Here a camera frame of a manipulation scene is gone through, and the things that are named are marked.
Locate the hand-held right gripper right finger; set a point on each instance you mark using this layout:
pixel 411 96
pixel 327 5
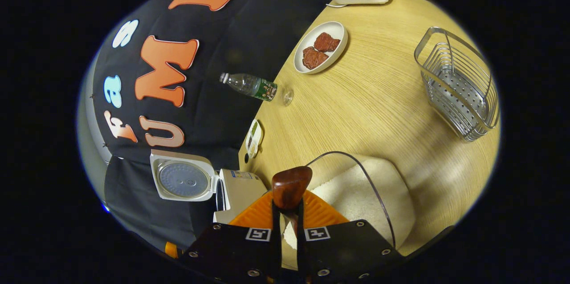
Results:
pixel 302 253

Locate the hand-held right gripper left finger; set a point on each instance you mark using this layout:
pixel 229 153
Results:
pixel 276 248

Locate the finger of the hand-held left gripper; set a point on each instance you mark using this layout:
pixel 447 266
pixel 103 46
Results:
pixel 171 249

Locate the brown wooden spoon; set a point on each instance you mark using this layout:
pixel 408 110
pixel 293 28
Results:
pixel 291 186

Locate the white rice cooker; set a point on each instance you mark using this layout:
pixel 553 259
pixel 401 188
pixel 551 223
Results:
pixel 240 190

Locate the clear plastic rice container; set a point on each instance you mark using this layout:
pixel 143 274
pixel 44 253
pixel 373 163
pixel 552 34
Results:
pixel 338 161

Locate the white green seasoning dish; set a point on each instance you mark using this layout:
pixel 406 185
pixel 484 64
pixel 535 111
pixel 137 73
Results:
pixel 254 138

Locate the small clear cup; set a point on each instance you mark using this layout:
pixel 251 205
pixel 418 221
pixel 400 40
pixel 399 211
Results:
pixel 287 96

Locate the clear plastic water bottle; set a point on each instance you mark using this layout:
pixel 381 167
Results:
pixel 251 86

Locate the black backdrop cloth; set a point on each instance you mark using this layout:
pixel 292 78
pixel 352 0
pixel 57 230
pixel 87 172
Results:
pixel 249 34

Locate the white round plate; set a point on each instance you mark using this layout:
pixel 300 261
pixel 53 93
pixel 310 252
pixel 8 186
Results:
pixel 338 30

